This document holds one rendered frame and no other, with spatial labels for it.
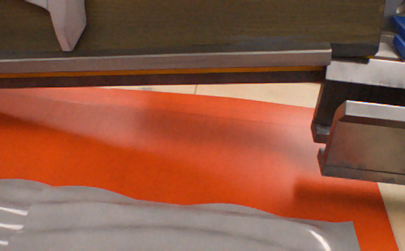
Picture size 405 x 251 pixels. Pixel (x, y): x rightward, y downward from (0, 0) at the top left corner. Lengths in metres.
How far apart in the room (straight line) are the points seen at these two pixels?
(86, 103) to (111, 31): 0.09
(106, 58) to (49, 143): 0.07
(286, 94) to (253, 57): 0.13
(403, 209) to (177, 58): 0.17
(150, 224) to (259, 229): 0.06
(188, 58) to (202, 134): 0.07
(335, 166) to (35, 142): 0.20
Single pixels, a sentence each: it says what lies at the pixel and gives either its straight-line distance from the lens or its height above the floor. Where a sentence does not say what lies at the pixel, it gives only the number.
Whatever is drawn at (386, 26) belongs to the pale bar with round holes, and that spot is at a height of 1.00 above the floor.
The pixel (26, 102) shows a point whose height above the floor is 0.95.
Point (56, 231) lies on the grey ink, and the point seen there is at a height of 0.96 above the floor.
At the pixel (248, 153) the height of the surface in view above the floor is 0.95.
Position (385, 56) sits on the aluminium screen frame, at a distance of 0.42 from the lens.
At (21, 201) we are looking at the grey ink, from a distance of 0.26.
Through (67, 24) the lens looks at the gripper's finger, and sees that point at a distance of 0.27.
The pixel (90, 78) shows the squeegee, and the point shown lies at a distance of 0.32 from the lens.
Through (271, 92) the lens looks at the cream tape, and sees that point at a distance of 0.39.
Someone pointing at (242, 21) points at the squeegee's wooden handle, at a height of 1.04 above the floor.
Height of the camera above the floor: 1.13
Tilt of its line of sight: 32 degrees down
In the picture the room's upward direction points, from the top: 5 degrees clockwise
